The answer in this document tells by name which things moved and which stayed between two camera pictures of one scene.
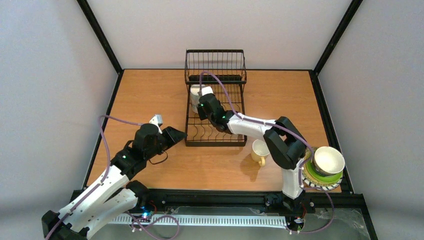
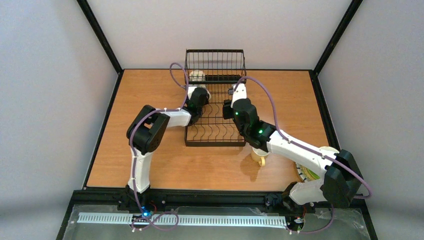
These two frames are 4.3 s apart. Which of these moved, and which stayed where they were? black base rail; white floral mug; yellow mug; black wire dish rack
Moved: white floral mug
Stayed: black base rail; yellow mug; black wire dish rack
